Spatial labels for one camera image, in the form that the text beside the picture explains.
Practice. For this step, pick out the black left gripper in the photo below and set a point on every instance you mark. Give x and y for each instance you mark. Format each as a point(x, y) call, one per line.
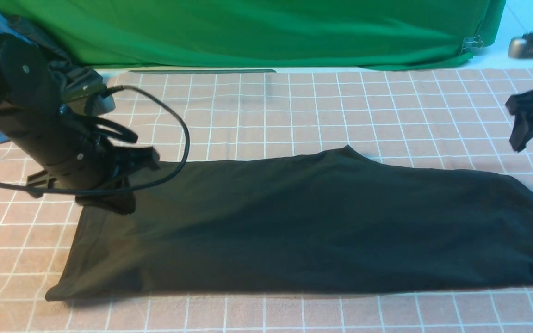
point(74, 151)

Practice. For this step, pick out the dark gray long-sleeve top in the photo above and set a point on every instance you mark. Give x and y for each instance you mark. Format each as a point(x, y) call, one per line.
point(327, 223)

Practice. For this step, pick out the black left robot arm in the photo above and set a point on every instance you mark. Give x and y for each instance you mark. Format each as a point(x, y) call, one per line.
point(27, 83)

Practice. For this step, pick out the pink checkered tablecloth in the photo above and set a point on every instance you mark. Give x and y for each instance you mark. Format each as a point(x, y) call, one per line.
point(435, 119)

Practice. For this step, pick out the metal binder clip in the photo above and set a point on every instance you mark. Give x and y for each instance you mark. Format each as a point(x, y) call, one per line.
point(471, 43)

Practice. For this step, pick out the dark gray crumpled garment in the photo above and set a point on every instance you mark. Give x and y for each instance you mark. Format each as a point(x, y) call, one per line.
point(59, 61)

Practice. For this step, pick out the green backdrop cloth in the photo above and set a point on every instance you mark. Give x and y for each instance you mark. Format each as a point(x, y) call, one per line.
point(372, 34)

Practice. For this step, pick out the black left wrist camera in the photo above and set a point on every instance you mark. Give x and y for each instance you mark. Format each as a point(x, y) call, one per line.
point(84, 90)

